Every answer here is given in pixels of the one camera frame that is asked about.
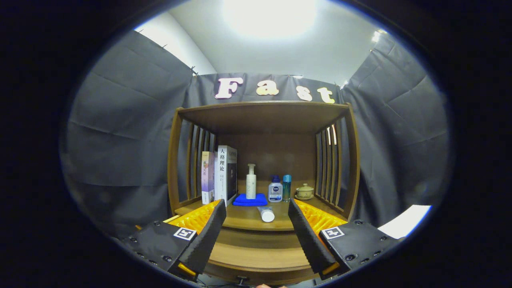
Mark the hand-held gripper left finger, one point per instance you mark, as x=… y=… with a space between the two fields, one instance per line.
x=208 y=236

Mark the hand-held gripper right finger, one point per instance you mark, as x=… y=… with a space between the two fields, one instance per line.
x=307 y=238

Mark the white cosmetic tube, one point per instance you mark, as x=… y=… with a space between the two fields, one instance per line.
x=267 y=216

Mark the brown wooden drawer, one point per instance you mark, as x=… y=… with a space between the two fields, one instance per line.
x=260 y=256

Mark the wooden countertop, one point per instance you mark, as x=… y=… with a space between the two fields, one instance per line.
x=244 y=218

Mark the brown wooden cabinet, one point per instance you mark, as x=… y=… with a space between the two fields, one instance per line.
x=264 y=116

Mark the beige lidded teacup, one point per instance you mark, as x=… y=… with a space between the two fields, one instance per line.
x=304 y=192

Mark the blue folded cloth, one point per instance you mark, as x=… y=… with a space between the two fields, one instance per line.
x=242 y=201

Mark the slim teal bottle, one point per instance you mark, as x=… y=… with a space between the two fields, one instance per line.
x=286 y=188

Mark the white bottle with blue cap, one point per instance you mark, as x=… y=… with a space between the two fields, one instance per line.
x=275 y=194

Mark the purple book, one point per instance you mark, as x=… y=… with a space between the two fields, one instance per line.
x=208 y=176

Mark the thick white book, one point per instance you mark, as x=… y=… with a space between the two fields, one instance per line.
x=222 y=172

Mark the white pump bottle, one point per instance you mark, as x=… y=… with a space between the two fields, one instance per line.
x=251 y=186

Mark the white flat surface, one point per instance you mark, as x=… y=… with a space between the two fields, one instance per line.
x=404 y=222

